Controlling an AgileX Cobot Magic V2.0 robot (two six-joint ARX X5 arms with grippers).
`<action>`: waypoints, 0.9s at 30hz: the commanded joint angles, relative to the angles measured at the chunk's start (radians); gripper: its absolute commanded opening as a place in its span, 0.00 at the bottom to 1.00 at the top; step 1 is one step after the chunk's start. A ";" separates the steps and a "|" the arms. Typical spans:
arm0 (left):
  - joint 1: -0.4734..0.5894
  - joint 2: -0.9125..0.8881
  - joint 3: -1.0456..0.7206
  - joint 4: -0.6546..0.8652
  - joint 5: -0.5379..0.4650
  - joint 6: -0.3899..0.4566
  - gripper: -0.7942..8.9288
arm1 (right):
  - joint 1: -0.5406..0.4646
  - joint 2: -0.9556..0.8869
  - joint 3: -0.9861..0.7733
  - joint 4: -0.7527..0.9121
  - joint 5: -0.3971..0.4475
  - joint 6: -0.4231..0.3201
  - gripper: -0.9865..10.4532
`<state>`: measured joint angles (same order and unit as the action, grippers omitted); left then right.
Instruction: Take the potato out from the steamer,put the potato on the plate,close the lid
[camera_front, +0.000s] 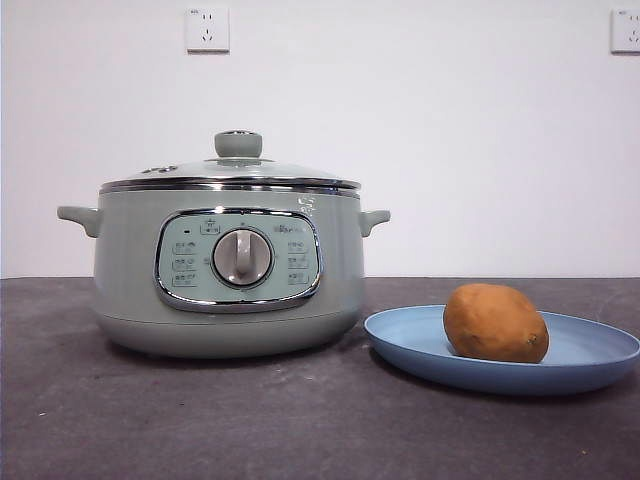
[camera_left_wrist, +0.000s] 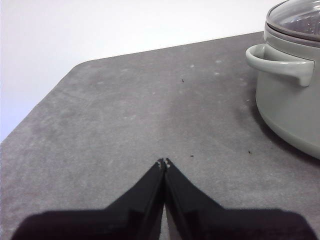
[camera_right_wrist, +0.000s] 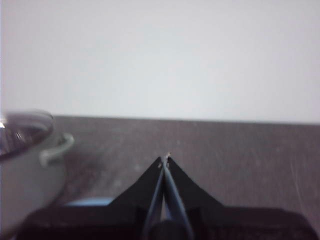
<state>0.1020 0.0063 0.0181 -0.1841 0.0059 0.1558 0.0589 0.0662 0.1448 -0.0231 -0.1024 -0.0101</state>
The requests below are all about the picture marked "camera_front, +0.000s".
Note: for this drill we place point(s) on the glass lid with green knob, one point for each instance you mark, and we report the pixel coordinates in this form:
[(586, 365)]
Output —
[(239, 146)]

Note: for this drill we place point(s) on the brown potato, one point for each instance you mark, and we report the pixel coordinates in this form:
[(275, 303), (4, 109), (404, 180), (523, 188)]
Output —
[(495, 322)]

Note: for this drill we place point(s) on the blue round plate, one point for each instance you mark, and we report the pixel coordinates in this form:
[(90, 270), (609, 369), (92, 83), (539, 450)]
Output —
[(410, 340)]

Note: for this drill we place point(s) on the pale green electric steamer pot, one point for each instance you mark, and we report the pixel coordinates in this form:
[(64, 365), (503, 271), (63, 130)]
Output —
[(130, 260)]

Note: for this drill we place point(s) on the white wall socket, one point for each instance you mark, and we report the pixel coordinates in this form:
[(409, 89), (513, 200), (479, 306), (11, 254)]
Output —
[(208, 30), (627, 31)]

